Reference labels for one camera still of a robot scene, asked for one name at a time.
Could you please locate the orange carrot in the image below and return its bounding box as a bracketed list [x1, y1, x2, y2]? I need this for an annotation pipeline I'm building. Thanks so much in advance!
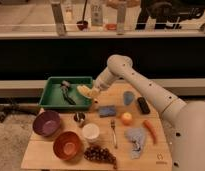
[143, 120, 157, 144]

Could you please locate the green plastic tray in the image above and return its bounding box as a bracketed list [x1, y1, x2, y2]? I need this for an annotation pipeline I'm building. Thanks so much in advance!
[39, 76, 93, 111]

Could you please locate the wooden board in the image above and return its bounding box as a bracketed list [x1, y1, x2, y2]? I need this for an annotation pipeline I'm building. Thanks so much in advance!
[20, 81, 173, 171]

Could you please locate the grey crumpled cloth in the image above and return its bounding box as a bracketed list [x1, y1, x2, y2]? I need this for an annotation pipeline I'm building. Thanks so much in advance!
[125, 127, 146, 159]

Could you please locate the yellow banana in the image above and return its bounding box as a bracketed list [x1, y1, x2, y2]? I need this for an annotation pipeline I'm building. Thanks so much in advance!
[77, 85, 99, 99]

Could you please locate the purple bowl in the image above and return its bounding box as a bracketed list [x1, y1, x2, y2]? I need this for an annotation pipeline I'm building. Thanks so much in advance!
[32, 110, 61, 137]

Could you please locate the blue cup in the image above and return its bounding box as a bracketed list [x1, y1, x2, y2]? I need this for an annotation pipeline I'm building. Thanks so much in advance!
[123, 91, 135, 106]

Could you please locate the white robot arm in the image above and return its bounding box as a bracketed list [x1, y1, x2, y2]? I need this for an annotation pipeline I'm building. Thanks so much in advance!
[93, 55, 205, 171]

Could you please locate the blue sponge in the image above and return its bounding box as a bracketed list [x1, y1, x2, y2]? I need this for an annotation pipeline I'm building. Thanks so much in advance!
[98, 105, 116, 117]

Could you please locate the black rectangular object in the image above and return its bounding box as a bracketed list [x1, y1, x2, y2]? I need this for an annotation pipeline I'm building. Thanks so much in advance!
[137, 97, 150, 114]

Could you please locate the small metal cup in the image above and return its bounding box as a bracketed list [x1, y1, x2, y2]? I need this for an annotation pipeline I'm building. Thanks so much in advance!
[74, 112, 85, 127]

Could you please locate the orange bowl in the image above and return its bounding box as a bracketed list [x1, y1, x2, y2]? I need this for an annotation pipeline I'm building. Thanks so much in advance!
[53, 131, 82, 161]

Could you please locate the bunch of dark grapes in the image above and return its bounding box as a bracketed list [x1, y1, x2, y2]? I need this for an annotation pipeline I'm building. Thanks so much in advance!
[84, 146, 117, 169]

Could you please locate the orange fruit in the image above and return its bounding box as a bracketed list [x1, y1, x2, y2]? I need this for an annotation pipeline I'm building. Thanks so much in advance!
[120, 112, 133, 125]

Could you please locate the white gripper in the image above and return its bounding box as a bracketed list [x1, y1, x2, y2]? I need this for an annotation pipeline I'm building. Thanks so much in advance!
[92, 68, 116, 97]

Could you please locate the white cup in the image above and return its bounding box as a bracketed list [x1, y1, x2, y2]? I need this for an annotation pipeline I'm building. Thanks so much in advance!
[82, 123, 100, 143]

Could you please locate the dark tool in tray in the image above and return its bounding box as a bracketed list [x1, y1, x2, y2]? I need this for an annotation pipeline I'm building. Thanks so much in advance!
[60, 80, 75, 105]

